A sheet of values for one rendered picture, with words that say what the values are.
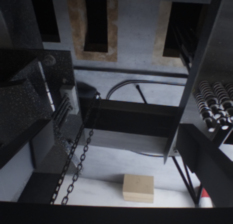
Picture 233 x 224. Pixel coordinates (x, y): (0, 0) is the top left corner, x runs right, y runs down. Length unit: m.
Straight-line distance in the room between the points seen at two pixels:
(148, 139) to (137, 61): 0.67
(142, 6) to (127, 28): 0.16
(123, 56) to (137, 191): 1.79
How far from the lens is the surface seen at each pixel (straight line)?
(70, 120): 0.84
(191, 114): 0.75
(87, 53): 1.38
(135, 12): 1.23
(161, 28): 1.25
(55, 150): 0.63
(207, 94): 0.59
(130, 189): 2.50
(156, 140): 0.87
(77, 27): 1.33
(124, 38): 1.27
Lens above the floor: 1.20
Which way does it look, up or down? 49 degrees down
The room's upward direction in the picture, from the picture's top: 167 degrees counter-clockwise
